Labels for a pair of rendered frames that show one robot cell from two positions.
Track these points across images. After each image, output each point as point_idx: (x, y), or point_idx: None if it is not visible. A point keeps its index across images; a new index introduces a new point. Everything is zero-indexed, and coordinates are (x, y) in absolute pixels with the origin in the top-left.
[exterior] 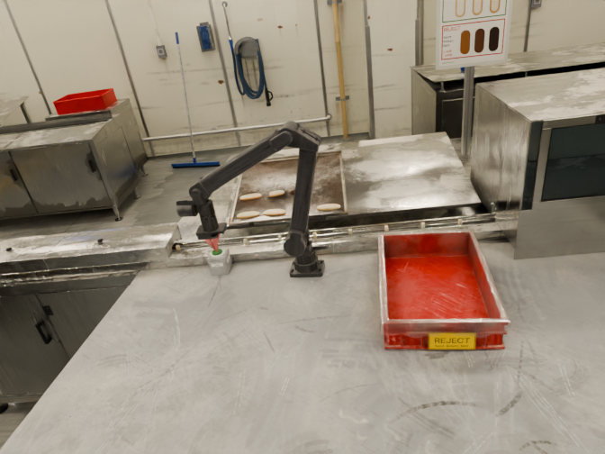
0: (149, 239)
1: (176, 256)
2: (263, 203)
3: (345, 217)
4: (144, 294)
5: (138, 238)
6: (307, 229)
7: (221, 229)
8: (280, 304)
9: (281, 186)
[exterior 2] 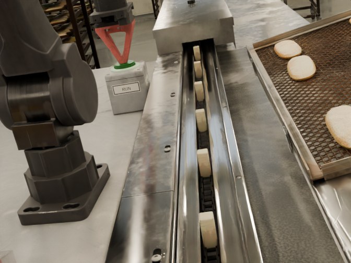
0: (186, 18)
1: (165, 56)
2: (347, 43)
3: (311, 189)
4: (98, 77)
5: (192, 13)
6: (60, 85)
7: (97, 13)
8: None
9: None
